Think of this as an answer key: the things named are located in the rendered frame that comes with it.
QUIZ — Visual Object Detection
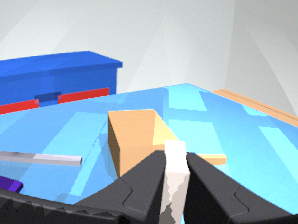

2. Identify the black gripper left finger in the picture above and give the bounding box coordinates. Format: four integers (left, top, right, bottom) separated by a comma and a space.
0, 151, 166, 224

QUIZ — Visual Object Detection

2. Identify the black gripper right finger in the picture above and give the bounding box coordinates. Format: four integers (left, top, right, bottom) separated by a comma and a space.
184, 152, 298, 224

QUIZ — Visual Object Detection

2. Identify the purple flat block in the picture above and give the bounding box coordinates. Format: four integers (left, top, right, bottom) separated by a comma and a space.
0, 176, 24, 193

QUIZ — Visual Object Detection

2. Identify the brown rectangular block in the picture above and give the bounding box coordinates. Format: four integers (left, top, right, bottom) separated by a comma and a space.
108, 109, 178, 177

